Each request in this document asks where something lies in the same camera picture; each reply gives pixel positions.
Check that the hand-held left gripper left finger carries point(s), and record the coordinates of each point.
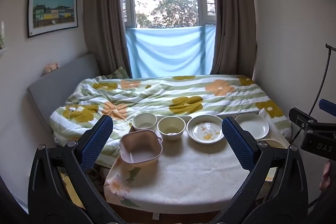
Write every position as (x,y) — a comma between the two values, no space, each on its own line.
(97,140)

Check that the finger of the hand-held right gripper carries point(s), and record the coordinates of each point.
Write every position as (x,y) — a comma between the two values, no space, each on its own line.
(328,105)
(302,119)

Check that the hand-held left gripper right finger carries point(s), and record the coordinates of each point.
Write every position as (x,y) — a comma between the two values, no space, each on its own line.
(237,142)

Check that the plain white plate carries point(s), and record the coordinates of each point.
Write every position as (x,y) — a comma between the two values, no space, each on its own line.
(252,125)

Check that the duck printed plate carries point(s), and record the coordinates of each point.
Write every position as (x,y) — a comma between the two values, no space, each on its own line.
(206,130)

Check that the pink square bowl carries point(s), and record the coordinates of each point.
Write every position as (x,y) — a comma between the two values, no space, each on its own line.
(140,148)

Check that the cream round bowl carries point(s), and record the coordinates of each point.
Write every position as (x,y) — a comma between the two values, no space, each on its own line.
(171,128)
(144,121)

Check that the person's right hand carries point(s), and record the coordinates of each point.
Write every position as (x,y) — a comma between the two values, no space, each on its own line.
(326,172)

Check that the floral cream tablecloth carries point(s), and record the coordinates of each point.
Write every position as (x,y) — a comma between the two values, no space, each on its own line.
(189,171)

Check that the grey upholstered headboard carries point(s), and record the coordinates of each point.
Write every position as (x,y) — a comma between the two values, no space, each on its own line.
(60,87)

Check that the green striped pillow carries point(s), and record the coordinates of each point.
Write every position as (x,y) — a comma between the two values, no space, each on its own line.
(119,73)

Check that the floral striped blanket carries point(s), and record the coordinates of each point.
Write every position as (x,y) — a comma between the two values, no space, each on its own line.
(162,94)

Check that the plush toy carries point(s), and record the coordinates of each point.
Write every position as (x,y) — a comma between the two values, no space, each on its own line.
(51,68)

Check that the light blue cloth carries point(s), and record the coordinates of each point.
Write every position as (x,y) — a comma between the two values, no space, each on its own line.
(170,53)

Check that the brown curtain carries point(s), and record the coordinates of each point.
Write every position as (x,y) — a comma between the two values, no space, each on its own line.
(105,16)
(233,16)

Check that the framed houses picture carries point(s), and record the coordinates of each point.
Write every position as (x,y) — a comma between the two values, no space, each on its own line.
(52,10)

